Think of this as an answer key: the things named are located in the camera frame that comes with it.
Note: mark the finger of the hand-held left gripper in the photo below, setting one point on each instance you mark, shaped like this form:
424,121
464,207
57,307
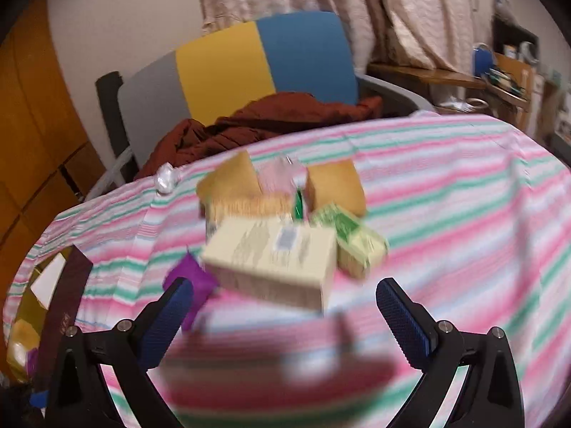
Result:
39,399

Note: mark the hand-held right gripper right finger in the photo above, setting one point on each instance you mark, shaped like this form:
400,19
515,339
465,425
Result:
403,321

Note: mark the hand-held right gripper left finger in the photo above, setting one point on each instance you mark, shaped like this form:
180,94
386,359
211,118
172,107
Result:
167,321

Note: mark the gold tin box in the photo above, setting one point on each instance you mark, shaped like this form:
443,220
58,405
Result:
33,310

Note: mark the cream cardboard box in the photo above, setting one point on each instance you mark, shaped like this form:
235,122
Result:
267,254

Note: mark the yellow sponge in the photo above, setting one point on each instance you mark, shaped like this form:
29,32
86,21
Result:
337,185
232,178

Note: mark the purple packet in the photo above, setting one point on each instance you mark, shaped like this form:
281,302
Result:
32,361

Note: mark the purple wrapper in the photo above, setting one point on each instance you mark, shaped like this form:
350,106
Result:
192,283

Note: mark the dark maroon box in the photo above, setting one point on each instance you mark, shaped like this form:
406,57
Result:
62,312

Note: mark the light green box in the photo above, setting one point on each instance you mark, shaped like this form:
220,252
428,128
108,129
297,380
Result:
357,240

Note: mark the striped tablecloth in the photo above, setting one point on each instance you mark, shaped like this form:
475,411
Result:
446,209

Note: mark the white card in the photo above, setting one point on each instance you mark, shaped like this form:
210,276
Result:
49,274

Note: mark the white crumpled plastic wrap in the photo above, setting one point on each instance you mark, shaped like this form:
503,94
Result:
165,180

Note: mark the pink packet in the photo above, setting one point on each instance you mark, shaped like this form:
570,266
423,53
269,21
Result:
276,176

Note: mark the black rolled mat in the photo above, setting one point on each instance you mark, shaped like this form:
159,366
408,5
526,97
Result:
109,111

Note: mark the red-brown jacket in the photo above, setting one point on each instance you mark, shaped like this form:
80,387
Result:
267,120

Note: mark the woven basket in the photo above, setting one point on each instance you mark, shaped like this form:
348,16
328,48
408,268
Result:
473,106

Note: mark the wooden wardrobe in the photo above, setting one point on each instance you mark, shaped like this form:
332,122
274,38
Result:
31,120

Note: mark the wooden side table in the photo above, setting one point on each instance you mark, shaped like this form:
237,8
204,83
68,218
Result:
424,76

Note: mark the brown cardboard box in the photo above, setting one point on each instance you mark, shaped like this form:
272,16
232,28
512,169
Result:
519,98

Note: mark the grey yellow blue chair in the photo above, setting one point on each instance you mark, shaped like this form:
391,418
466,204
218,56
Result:
223,62

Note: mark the blue jug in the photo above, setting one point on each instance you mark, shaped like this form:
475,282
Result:
484,62

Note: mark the black panel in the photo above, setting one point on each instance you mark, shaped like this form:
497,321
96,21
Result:
513,35

